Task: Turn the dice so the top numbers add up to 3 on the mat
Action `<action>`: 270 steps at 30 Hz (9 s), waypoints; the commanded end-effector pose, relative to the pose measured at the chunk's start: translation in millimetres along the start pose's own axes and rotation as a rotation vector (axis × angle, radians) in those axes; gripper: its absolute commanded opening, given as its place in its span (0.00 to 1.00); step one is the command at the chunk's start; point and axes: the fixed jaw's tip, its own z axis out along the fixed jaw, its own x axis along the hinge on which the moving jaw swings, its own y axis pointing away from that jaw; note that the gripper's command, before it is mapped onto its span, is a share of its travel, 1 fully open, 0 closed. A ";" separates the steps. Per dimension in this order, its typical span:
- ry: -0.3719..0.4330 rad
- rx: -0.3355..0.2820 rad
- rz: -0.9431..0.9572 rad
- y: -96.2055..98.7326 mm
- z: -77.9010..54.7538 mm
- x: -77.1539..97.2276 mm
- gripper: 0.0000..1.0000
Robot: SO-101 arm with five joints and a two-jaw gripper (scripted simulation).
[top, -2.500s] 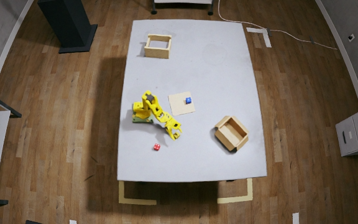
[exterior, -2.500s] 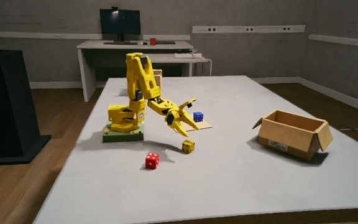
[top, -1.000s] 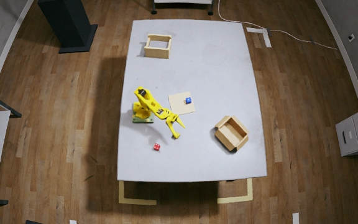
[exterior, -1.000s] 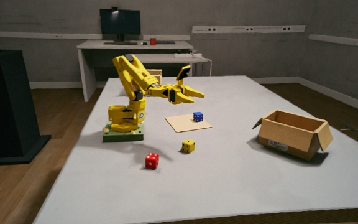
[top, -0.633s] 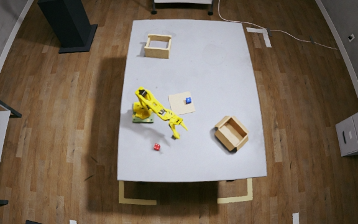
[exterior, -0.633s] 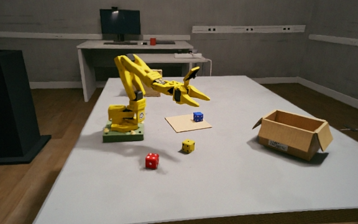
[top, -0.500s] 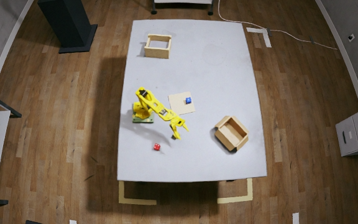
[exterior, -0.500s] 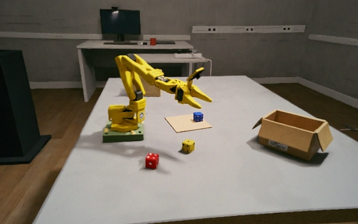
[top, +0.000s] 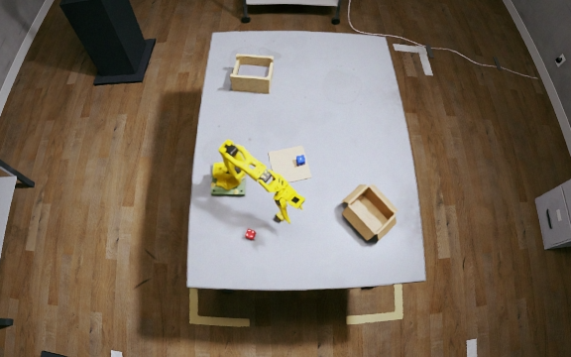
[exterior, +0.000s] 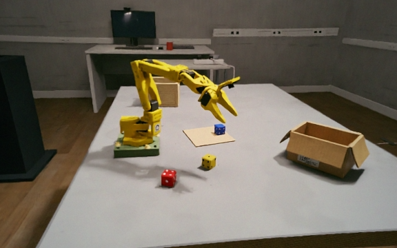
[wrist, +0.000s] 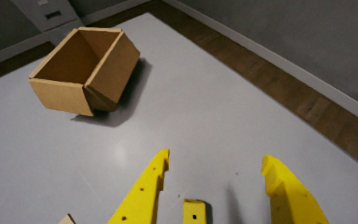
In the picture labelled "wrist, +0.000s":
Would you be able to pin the open brown cardboard box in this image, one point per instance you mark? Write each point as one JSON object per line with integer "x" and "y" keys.
{"x": 74, "y": 60}

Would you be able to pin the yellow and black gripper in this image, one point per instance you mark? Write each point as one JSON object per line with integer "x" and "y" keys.
{"x": 290, "y": 201}

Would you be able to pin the tan flat mat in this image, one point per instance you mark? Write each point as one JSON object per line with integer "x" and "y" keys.
{"x": 67, "y": 220}

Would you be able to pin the yellow die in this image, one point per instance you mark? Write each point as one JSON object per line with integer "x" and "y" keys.
{"x": 194, "y": 212}

